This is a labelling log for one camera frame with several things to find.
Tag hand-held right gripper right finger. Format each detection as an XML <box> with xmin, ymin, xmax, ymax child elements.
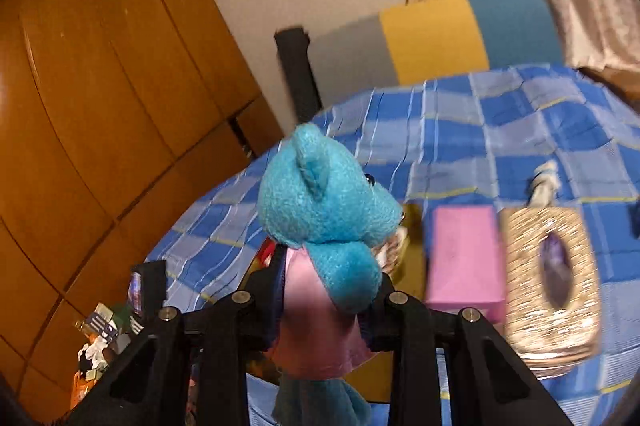
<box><xmin>357</xmin><ymin>278</ymin><xmax>573</xmax><ymax>426</ymax></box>

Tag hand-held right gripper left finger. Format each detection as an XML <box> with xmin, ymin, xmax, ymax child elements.
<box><xmin>65</xmin><ymin>251</ymin><xmax>289</xmax><ymax>426</ymax></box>

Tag gold metal tin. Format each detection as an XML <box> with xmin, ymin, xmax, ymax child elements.
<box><xmin>245</xmin><ymin>203</ymin><xmax>432</xmax><ymax>404</ymax></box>

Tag teal plush bear pink dress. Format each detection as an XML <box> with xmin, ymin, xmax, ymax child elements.
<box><xmin>257</xmin><ymin>122</ymin><xmax>406</xmax><ymax>426</ymax></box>

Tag red and white plush toy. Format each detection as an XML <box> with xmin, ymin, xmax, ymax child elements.
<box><xmin>254</xmin><ymin>240</ymin><xmax>277</xmax><ymax>269</ymax></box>

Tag pile of small clutter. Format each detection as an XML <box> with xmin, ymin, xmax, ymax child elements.
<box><xmin>72</xmin><ymin>301</ymin><xmax>147</xmax><ymax>409</ymax></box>

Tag pink cardboard box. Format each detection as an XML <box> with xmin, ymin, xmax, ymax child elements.
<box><xmin>425</xmin><ymin>205</ymin><xmax>507</xmax><ymax>325</ymax></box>

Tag blue checkered bedsheet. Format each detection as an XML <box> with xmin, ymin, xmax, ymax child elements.
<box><xmin>145</xmin><ymin>63</ymin><xmax>640</xmax><ymax>426</ymax></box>

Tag wooden wardrobe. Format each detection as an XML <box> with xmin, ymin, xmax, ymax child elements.
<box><xmin>0</xmin><ymin>0</ymin><xmax>283</xmax><ymax>424</ymax></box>

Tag white knotted cloth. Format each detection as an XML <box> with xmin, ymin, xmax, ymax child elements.
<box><xmin>529</xmin><ymin>160</ymin><xmax>560</xmax><ymax>208</ymax></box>

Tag black padded post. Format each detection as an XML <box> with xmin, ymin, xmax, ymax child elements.
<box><xmin>274</xmin><ymin>25</ymin><xmax>322</xmax><ymax>123</ymax></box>

